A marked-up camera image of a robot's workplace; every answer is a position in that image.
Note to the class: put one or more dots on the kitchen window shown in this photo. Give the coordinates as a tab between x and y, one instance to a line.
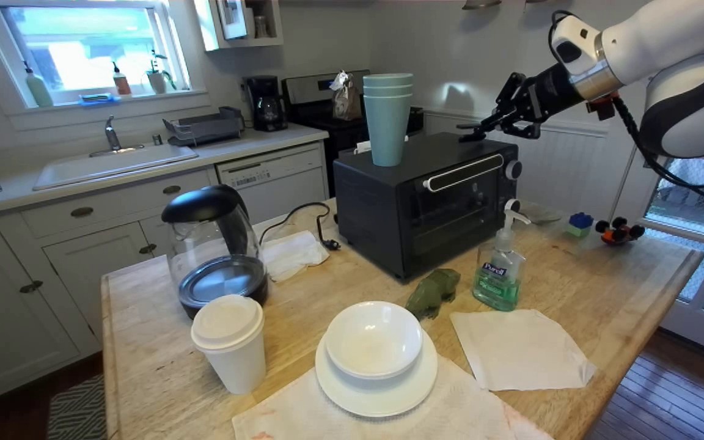
84	50

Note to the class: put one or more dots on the white bowl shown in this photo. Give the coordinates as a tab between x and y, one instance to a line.
371	339

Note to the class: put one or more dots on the red small bottle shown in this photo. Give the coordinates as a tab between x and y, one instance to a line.
121	82

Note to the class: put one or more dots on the white folded napkin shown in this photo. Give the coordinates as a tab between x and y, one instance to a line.
518	351

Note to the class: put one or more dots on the pale teal soap bottle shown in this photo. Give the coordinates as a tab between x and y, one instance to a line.
39	89

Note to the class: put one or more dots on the green hand soap dispenser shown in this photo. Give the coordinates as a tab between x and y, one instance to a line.
497	276

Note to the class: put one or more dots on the grey dish rack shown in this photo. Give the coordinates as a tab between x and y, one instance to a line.
204	129

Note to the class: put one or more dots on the white wooden-top kitchen island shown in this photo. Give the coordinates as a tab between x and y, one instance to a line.
597	285

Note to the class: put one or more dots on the white kitchen cabinets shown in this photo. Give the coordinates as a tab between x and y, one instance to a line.
9	308

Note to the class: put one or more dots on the white glass door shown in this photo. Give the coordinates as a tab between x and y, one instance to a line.
694	269

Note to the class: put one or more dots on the grey patterned rug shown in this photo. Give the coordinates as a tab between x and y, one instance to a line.
78	411

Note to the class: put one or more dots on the stack of teal cups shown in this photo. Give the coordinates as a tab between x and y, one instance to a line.
387	124

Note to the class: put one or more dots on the white dishwasher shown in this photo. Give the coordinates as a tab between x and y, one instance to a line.
273	184

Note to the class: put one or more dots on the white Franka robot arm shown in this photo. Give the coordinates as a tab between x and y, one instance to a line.
685	50

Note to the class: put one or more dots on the orange black toy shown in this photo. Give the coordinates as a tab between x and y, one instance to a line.
619	234

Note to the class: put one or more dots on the black toaster oven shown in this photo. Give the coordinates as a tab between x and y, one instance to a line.
385	215

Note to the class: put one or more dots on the chrome faucet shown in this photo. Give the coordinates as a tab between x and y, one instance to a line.
111	136

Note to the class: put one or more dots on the white black oven knob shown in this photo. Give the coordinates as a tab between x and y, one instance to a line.
514	169
512	207

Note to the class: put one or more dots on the white wall shelf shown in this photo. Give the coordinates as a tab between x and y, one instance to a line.
232	20

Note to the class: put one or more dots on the white kitchen sink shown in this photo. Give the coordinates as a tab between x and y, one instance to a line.
111	164

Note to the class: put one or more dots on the white lidded paper cup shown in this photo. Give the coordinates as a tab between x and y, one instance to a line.
229	344

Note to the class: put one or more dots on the white plate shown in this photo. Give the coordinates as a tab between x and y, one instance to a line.
376	399

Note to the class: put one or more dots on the green spray bottle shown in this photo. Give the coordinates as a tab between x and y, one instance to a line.
156	80

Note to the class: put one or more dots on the black clip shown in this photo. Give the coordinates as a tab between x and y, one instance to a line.
476	130

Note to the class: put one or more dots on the black coffee maker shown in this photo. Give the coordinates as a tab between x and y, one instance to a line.
265	103

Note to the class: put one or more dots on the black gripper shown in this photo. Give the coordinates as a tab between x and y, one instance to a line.
559	92

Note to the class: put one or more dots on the black steel kitchen stove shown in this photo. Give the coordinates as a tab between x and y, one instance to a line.
305	102

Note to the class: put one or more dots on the black glass electric kettle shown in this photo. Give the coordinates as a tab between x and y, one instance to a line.
214	276

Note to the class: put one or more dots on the white paper towel sheet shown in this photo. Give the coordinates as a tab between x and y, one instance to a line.
292	254

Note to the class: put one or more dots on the blue green small toy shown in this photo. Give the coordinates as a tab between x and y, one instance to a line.
579	224

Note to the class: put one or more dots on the blue sponge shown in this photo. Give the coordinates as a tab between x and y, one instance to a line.
97	98

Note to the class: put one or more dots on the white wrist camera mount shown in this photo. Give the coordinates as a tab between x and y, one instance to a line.
574	39

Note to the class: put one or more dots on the large white cloth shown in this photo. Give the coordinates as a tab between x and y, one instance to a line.
287	417

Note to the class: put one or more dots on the brown bread bag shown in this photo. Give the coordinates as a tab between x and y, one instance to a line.
346	98

